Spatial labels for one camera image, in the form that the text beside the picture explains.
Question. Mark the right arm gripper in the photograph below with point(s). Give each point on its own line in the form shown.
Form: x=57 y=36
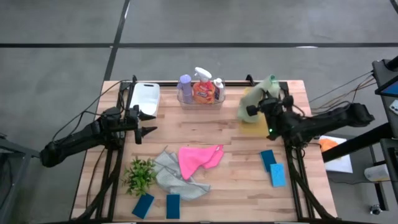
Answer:
x=272 y=107

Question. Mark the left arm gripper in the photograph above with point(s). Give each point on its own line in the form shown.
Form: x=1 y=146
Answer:
x=132 y=119

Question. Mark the green microfibre cloth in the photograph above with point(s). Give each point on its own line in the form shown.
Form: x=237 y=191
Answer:
x=253 y=96

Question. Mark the blue two-tone sponge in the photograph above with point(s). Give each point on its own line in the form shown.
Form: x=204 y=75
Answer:
x=267 y=159
x=278 y=175
x=143 y=206
x=173 y=206

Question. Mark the green plant leaves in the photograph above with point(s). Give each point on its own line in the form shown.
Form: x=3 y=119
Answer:
x=140 y=177

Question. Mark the white cleaner bottle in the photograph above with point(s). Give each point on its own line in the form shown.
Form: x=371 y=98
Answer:
x=219 y=90

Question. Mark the pink microfibre cloth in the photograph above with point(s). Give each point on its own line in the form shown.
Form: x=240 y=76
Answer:
x=196 y=158

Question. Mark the grey patterned cloth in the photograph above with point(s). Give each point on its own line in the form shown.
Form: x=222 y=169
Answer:
x=180 y=186

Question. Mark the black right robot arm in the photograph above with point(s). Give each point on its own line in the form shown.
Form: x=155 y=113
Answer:
x=326 y=123

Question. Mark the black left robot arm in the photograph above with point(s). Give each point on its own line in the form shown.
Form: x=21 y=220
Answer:
x=71 y=144

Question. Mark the white plastic bin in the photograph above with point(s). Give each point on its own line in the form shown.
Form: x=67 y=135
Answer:
x=145 y=99

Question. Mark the yellow translucent plastic bin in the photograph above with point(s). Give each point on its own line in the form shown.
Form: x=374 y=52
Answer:
x=253 y=129

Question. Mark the purple spray bottle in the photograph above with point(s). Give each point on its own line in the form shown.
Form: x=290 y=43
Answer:
x=185 y=88

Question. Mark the clear plastic bin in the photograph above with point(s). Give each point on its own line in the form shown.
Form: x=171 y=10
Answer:
x=200 y=106

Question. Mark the orange Lysol spray bottle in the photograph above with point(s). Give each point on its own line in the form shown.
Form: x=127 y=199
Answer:
x=203 y=91

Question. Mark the orange round object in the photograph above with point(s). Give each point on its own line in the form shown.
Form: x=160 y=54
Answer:
x=328 y=144

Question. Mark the white paper sheet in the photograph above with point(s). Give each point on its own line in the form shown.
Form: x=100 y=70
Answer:
x=342 y=161

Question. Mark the black office desk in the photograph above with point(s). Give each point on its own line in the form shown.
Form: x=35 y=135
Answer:
x=384 y=71

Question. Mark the blue lit screen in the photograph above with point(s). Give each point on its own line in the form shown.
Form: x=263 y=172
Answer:
x=388 y=90

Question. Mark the smartphone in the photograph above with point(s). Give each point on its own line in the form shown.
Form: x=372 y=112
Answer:
x=394 y=107

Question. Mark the black rig frame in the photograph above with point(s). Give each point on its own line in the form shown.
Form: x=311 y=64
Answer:
x=168 y=83

